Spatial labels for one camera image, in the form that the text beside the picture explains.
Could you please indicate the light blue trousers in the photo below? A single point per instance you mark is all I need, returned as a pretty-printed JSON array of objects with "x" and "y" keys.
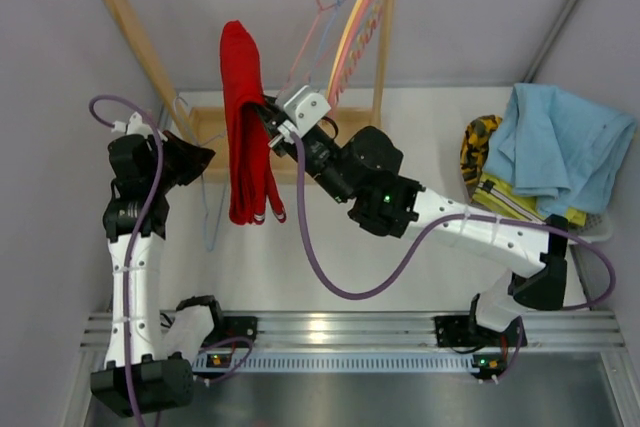
[{"x": 560, "y": 149}]

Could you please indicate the grey cable duct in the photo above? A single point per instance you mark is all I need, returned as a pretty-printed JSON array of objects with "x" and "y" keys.
[{"x": 265, "y": 362}]

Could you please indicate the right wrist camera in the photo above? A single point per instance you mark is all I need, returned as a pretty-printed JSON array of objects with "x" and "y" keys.
[{"x": 300, "y": 108}]

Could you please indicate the yellow-green trousers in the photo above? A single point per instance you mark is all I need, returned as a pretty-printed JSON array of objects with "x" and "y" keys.
[{"x": 496, "y": 195}]

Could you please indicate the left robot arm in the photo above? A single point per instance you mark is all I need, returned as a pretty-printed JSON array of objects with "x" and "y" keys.
[{"x": 148, "y": 369}]

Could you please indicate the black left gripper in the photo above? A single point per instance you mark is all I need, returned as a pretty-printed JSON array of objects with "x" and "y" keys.
[{"x": 176, "y": 156}]

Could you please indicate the red trousers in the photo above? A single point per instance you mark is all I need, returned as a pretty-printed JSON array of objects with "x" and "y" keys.
[{"x": 253, "y": 186}]

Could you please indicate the camouflage trousers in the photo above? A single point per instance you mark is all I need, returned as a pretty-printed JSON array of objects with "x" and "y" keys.
[{"x": 475, "y": 147}]

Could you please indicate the yellow plastic hanger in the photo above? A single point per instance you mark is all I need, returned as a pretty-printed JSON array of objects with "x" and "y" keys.
[{"x": 349, "y": 35}]

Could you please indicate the white laundry basket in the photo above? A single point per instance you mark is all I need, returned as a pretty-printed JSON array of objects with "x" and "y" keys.
[{"x": 597, "y": 228}]

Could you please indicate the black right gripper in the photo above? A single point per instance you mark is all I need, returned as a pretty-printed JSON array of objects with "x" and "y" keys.
[{"x": 273, "y": 123}]

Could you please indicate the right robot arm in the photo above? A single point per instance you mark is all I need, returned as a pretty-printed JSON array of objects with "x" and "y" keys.
[{"x": 365, "y": 173}]

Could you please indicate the aluminium rail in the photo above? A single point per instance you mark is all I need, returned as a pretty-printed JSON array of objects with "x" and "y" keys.
[{"x": 553, "y": 331}]

